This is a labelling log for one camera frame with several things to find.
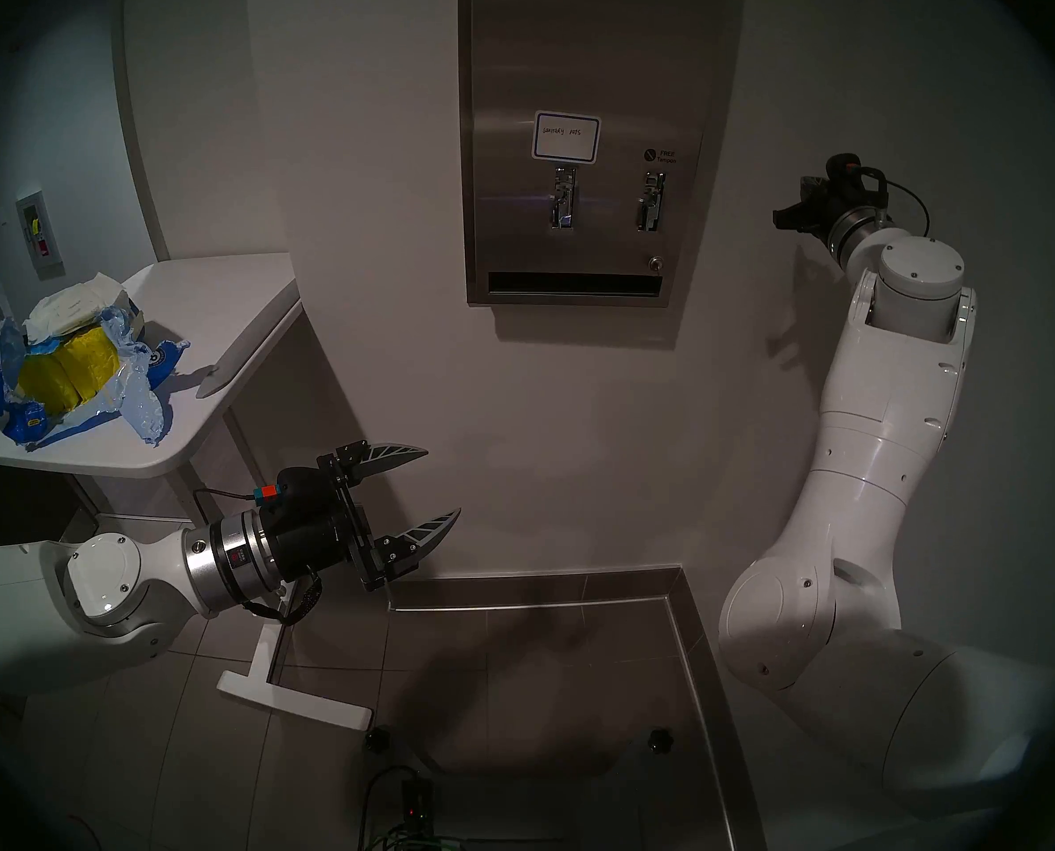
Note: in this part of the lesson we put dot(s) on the black star knob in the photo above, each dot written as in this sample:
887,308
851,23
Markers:
380,739
660,739

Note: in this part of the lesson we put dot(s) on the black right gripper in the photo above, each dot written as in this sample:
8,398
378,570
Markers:
815,209

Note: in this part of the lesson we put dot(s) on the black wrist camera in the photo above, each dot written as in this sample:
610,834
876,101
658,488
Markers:
297,495
844,171

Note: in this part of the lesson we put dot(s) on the torn blue plastic pad package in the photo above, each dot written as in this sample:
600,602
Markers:
137,397

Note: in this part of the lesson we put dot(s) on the chrome dispenser push lever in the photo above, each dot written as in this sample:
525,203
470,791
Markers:
563,198
652,202

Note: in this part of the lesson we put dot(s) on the stainless steel dispenser cabinet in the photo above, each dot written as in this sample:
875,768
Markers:
463,105

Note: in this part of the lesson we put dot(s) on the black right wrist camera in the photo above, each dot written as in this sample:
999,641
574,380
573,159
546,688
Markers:
844,171

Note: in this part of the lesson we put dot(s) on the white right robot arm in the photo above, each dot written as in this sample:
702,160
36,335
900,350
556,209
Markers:
882,468

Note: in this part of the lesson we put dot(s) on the white label with blue border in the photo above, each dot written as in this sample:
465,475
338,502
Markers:
566,136

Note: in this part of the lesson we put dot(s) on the white overbed table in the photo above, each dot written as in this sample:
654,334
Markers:
217,300

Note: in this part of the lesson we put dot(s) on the black electronics box red light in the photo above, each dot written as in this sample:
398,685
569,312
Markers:
416,805

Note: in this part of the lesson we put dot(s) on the small yellow blue carton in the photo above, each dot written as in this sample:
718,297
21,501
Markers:
135,317

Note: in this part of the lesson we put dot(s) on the yellow wrapped pad pack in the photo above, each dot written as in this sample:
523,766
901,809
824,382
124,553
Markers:
66,370

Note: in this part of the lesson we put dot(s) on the grey robot base platform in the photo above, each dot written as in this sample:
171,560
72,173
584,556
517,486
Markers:
536,809

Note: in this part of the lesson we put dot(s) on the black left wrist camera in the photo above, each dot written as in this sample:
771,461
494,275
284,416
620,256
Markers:
297,495

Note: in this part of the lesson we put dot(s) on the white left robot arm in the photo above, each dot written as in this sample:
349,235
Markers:
75,601

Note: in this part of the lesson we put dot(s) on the white sanitary pad stack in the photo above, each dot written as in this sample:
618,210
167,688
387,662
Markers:
71,304

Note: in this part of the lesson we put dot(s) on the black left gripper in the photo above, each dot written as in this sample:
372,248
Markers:
323,530

